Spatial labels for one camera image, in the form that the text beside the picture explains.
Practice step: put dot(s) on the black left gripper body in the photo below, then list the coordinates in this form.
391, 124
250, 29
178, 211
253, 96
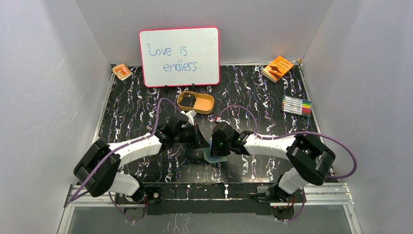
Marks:
197, 137

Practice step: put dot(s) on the orange book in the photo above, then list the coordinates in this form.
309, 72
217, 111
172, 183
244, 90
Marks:
277, 69

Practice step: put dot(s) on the black VIP card stack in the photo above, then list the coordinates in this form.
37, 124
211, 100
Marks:
188, 100

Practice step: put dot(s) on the mint green card holder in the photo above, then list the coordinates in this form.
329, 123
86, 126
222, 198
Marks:
208, 158

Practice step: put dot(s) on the pink framed whiteboard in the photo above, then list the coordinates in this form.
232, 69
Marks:
180, 56

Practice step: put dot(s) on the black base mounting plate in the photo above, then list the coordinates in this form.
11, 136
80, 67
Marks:
214, 198

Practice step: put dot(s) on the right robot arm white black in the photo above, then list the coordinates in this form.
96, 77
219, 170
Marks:
311, 159

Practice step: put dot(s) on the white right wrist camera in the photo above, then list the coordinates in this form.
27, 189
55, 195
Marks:
219, 119

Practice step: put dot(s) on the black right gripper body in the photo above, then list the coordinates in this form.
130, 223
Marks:
220, 148

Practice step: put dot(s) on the coloured marker pen set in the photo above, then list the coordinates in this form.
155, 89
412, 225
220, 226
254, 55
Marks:
297, 106

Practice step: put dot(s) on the small orange card box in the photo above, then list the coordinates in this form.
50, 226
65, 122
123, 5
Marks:
122, 71

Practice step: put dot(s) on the orange oval tray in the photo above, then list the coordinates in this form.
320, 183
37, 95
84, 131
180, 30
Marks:
204, 103

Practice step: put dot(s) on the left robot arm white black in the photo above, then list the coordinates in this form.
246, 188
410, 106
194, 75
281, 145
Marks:
98, 168

